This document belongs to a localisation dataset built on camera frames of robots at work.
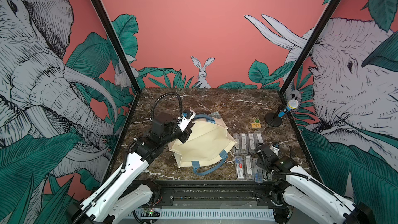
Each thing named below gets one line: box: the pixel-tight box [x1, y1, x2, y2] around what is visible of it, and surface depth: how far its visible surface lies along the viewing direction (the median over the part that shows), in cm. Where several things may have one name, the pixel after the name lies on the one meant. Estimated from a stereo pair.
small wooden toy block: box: [251, 122, 262, 129], surface depth 103 cm
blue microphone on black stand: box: [264, 99, 300, 128], surface depth 103 cm
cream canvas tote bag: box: [167, 111, 238, 176], surface depth 82 cm
